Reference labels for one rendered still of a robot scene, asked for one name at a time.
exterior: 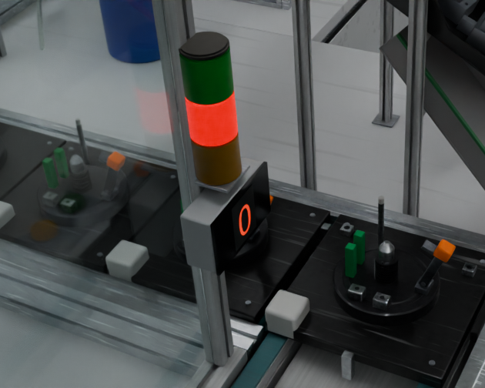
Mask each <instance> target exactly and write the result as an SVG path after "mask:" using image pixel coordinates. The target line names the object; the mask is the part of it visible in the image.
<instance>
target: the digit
mask: <svg viewBox="0 0 485 388"><path fill-rule="evenodd" d="M232 224H233V231H234V238H235V245H236V251H237V250H238V249H239V247H240V246H241V245H242V244H243V243H244V242H245V240H246V239H247V238H248V236H249V235H250V234H251V232H252V231H253V230H254V229H255V228H256V212H255V203H254V195H253V185H251V186H250V187H249V189H248V190H247V191H246V193H245V194H244V195H243V196H242V198H241V199H240V200H239V201H238V202H237V203H236V204H235V205H234V206H233V208H232Z"/></svg>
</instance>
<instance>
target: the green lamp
mask: <svg viewBox="0 0 485 388"><path fill-rule="evenodd" d="M179 59H180V65H181V70H182V81H183V88H184V93H185V97H186V98H187V99H188V100H189V101H190V102H193V103H195V104H200V105H212V104H216V103H219V102H223V101H225V100H226V99H228V98H229V97H230V96H231V95H232V94H233V92H234V85H233V76H232V62H231V54H230V47H229V49H228V50H227V51H226V52H225V53H223V54H222V55H221V56H219V57H217V58H214V59H209V60H201V61H200V60H192V59H188V58H186V57H184V56H183V55H181V54H179Z"/></svg>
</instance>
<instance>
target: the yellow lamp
mask: <svg viewBox="0 0 485 388"><path fill-rule="evenodd" d="M191 145H192V156H193V162H194V168H195V174H196V178H197V179H198V180H199V181H200V182H203V183H205V184H207V185H211V186H220V185H225V184H227V183H230V182H232V181H234V180H235V179H237V178H238V177H239V176H240V174H241V172H242V164H241V156H240V148H239V133H237V135H236V137H235V138H234V139H233V140H232V141H230V142H227V143H226V144H223V145H218V146H204V145H200V144H197V143H196V142H194V141H192V139H191Z"/></svg>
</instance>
